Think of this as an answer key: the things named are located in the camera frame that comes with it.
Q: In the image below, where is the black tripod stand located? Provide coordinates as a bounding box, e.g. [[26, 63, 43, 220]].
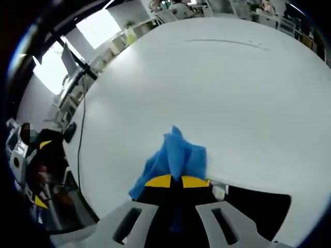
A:
[[48, 30, 98, 81]]

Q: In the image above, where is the black cable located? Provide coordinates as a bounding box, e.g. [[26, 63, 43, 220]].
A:
[[77, 76, 86, 192]]

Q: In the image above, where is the grey monitor panel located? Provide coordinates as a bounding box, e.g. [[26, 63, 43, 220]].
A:
[[61, 42, 81, 78]]

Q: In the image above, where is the blue cleaning cloth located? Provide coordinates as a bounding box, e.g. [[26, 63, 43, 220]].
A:
[[128, 124, 208, 233]]

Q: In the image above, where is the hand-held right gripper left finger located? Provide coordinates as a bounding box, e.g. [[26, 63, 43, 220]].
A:
[[50, 174, 173, 248]]

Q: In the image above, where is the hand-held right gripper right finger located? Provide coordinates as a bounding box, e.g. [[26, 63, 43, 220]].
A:
[[180, 175, 273, 248]]

